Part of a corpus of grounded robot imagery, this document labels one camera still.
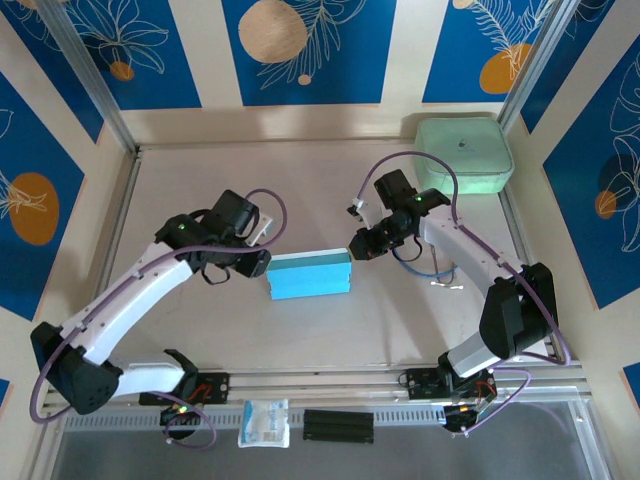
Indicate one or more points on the small black circuit board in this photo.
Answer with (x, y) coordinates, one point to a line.
(465, 417)
(180, 412)

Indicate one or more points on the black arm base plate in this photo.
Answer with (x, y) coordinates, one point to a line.
(420, 382)
(215, 387)

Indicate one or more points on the white tissue packet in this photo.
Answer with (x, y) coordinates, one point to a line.
(264, 422)

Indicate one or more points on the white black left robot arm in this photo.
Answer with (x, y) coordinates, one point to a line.
(125, 305)

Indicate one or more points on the aluminium frame post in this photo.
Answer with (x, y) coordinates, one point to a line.
(537, 65)
(85, 70)

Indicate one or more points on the teal paper box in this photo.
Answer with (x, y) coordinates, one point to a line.
(307, 277)

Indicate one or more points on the mint green zip case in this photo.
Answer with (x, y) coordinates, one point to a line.
(480, 150)

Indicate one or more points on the black rectangular block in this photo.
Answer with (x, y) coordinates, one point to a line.
(339, 426)

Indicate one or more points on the long aluminium base rail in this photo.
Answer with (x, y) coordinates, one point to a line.
(325, 385)

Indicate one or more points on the aluminium side rail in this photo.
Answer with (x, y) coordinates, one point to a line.
(127, 200)
(520, 235)

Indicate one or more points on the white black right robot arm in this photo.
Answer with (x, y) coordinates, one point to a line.
(465, 250)

